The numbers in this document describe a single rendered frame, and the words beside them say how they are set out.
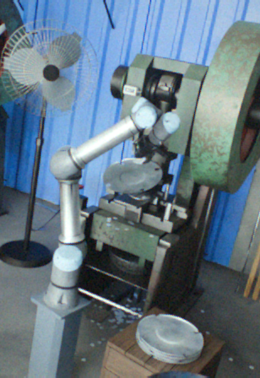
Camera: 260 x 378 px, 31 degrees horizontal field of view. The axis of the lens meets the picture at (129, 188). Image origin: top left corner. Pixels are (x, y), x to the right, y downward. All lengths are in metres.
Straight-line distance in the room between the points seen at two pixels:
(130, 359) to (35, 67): 1.76
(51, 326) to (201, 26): 2.45
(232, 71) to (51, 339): 1.35
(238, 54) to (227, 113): 0.26
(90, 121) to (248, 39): 2.14
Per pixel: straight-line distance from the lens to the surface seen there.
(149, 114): 1.72
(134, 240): 2.44
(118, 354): 2.04
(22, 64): 2.86
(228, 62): 2.04
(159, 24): 3.76
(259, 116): 2.29
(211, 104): 2.00
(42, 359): 2.16
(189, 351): 2.05
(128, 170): 2.19
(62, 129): 4.18
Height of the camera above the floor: 1.54
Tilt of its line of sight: 17 degrees down
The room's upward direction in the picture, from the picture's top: 11 degrees clockwise
